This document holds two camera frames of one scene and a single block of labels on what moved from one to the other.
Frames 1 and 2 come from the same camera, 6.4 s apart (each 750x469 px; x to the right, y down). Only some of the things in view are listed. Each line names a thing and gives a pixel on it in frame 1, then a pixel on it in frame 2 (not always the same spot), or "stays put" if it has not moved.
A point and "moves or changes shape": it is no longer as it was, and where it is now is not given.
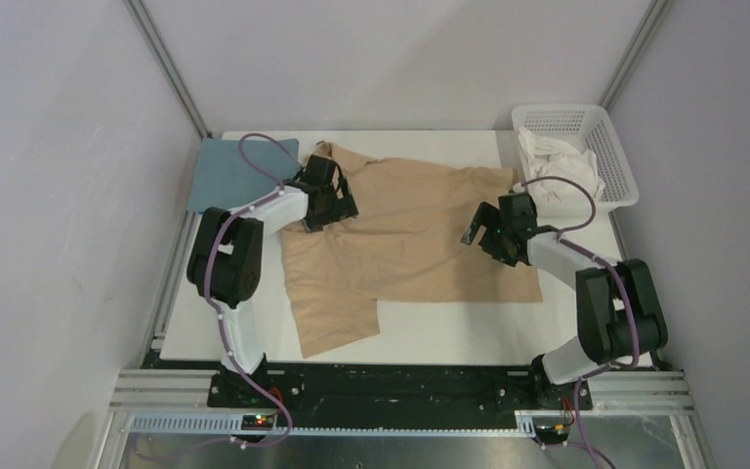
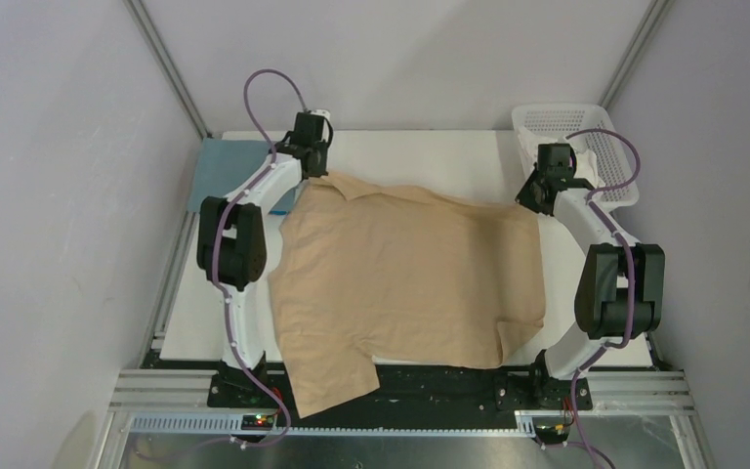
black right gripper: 486,215 -> 525,197
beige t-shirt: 405,242 moves or changes shape
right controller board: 553,434 stays put
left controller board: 257,422 stays put
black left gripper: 343,207 -> 320,168
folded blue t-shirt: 225,179 stays put
